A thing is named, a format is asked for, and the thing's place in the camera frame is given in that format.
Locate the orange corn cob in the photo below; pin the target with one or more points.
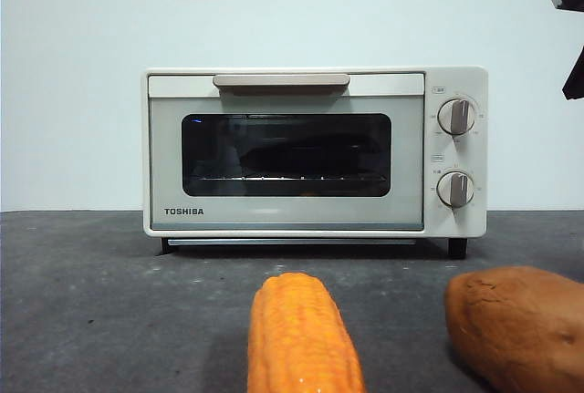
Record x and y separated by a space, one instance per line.
299 334

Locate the beige round oven knob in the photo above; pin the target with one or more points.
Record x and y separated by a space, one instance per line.
455 189
457 117

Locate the cream Toshiba toaster oven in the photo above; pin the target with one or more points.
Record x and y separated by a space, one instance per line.
474 156

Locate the purple eggplant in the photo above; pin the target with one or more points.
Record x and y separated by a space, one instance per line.
310 158

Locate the brown sweet potato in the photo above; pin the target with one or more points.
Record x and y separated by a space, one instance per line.
515 329

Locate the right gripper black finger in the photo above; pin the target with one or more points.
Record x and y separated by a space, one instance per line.
577 83

